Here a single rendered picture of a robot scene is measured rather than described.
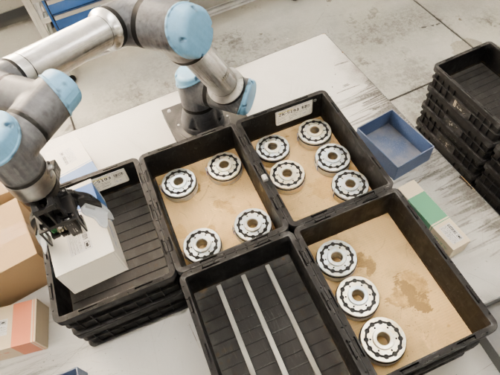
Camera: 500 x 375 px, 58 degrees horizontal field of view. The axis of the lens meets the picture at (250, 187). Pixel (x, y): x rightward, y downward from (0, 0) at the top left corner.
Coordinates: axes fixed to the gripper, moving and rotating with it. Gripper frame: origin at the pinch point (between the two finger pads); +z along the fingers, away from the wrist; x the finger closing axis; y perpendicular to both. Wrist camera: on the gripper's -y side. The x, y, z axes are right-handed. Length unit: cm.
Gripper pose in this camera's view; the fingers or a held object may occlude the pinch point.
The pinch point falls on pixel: (79, 231)
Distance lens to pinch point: 102.0
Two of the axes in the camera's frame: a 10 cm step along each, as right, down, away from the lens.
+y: 4.3, 7.3, -5.3
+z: 0.8, 5.5, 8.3
